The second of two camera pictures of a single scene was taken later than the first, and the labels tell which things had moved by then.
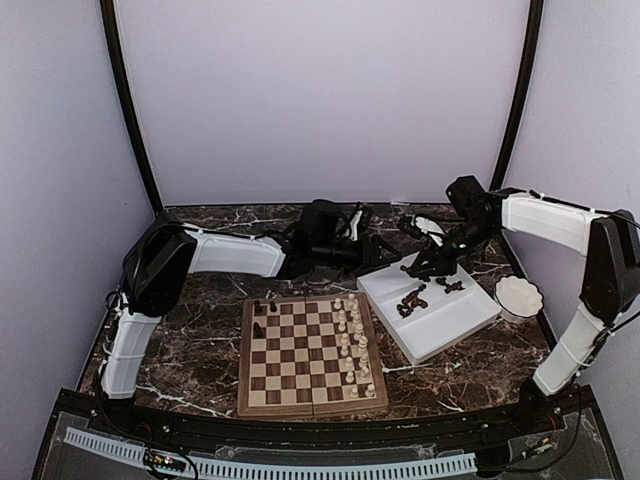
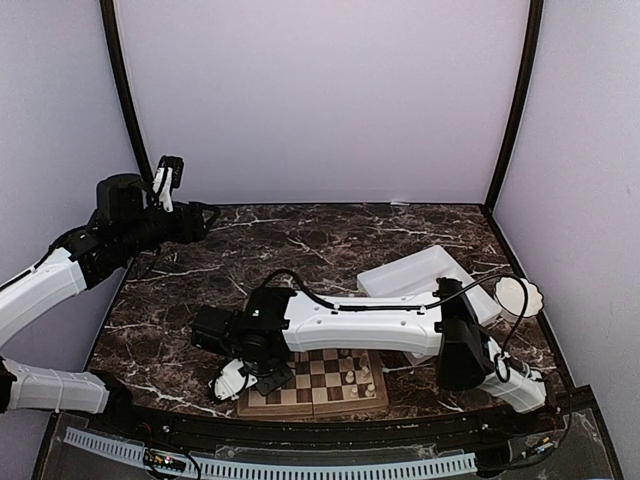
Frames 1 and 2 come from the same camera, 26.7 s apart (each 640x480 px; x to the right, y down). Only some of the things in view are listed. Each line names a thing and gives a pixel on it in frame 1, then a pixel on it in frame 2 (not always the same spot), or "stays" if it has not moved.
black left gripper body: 354,262 -> 181,233
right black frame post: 536,16 stays
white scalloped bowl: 518,300 stays
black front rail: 332,430 stays
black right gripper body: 449,263 -> 279,373
